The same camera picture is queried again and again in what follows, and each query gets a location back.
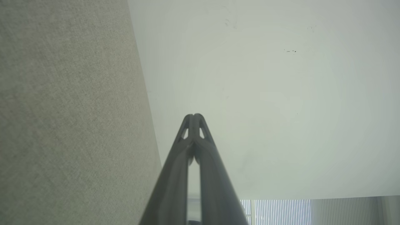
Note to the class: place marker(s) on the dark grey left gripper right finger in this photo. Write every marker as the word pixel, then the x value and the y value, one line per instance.
pixel 215 193

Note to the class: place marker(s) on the white vertical window blinds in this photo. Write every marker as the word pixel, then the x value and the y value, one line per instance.
pixel 281 212

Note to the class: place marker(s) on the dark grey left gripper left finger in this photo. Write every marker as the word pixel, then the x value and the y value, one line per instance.
pixel 170 187

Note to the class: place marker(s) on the grey fabric sofa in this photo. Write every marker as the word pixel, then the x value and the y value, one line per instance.
pixel 68 118

